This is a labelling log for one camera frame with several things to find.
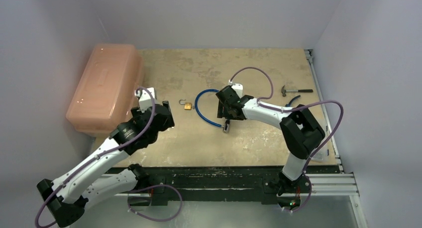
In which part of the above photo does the small black handled hammer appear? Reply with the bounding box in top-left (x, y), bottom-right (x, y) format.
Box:
top-left (281, 86), bottom-right (314, 97)

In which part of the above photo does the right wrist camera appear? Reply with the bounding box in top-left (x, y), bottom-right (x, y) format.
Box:
top-left (230, 83), bottom-right (244, 98)

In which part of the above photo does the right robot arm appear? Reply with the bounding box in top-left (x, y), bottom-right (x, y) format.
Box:
top-left (216, 86), bottom-right (325, 192)

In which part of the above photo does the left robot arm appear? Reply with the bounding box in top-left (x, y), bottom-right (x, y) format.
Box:
top-left (35, 101), bottom-right (175, 228)

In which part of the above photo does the brass padlock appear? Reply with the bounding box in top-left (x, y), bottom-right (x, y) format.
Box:
top-left (179, 99), bottom-right (193, 110)

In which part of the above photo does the aluminium frame rail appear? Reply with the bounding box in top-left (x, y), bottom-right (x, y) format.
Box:
top-left (304, 49), bottom-right (368, 228)

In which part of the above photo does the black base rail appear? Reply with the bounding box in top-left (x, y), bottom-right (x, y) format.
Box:
top-left (129, 165), bottom-right (339, 206)

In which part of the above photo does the pink plastic storage box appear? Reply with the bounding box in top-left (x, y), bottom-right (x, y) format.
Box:
top-left (66, 43), bottom-right (143, 136)

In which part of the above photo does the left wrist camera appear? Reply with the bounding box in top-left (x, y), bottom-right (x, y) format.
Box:
top-left (134, 87), bottom-right (157, 112)

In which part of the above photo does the blue cable lock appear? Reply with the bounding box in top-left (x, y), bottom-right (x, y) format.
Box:
top-left (194, 89), bottom-right (231, 134)

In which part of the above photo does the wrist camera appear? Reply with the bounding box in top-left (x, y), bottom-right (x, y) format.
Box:
top-left (134, 87), bottom-right (157, 112)
top-left (230, 83), bottom-right (244, 98)

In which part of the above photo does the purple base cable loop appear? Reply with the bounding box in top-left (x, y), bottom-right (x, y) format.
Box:
top-left (127, 182), bottom-right (184, 222)

